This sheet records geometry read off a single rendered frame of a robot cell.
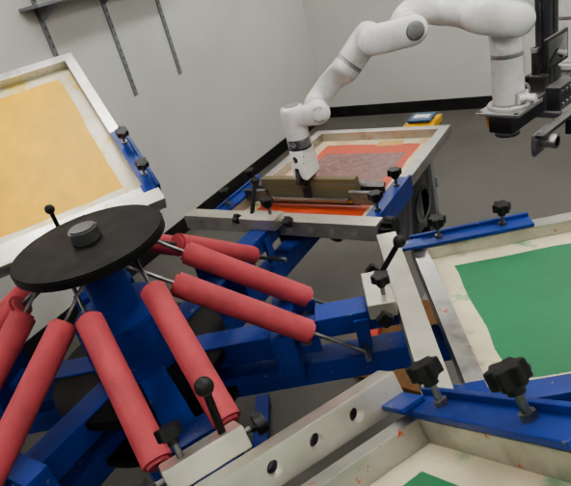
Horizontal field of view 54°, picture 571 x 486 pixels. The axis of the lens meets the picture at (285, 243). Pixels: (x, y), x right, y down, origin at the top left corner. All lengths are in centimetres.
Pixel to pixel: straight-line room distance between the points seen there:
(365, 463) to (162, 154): 356
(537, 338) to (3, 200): 160
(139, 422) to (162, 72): 347
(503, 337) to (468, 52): 439
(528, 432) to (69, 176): 168
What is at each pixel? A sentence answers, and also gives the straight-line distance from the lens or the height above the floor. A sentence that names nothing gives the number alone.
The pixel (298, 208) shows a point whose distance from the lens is 188.
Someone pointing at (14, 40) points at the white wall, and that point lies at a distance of 354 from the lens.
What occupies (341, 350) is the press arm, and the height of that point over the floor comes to 93.
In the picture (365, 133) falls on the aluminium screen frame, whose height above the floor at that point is 98.
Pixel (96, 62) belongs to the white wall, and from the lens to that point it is 384.
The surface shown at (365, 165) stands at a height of 96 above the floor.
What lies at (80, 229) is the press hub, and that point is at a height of 135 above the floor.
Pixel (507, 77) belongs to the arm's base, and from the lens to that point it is 185.
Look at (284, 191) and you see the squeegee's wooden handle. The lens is 189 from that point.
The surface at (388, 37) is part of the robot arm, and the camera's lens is 165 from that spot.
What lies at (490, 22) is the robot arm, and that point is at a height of 142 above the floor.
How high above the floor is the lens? 174
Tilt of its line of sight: 28 degrees down
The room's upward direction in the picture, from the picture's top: 15 degrees counter-clockwise
